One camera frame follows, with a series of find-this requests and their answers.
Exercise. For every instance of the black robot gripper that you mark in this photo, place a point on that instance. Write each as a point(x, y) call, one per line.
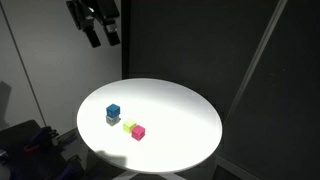
point(84, 12)

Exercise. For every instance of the pink cube block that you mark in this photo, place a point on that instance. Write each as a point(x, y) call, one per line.
point(138, 132)

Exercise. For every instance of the blue cube block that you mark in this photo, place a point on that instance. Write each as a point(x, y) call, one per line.
point(113, 111)

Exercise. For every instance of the grey cube block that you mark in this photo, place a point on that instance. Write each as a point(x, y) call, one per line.
point(112, 121)

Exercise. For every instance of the yellow-green cube block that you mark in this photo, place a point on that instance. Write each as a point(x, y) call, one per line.
point(129, 125)

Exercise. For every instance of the round white table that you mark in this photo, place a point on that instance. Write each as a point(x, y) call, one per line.
point(182, 128)

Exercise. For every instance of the purple spring clamp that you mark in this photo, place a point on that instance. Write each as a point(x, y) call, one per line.
point(44, 139)

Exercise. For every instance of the black perforated cart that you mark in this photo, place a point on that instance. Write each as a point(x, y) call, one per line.
point(40, 165)

